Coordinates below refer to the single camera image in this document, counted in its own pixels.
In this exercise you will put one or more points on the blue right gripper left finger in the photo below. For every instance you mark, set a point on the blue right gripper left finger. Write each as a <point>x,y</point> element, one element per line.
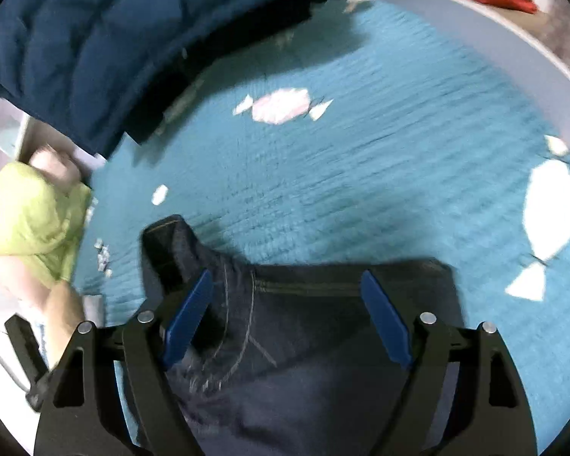
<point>184,322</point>

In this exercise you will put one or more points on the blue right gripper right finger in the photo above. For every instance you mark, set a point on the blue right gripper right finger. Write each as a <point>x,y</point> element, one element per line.
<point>393,332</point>

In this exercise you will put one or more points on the dark denim jeans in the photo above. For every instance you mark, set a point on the dark denim jeans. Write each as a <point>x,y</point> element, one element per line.
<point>286,360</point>

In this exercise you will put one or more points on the green pillow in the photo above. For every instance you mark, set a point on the green pillow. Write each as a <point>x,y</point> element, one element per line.
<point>39,224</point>

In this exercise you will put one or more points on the teal bedspread with candy print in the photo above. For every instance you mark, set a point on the teal bedspread with candy print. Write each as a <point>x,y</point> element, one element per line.
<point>364,136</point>

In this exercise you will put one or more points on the navy quilted jacket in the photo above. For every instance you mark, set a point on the navy quilted jacket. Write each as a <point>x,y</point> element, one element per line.
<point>98,70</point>

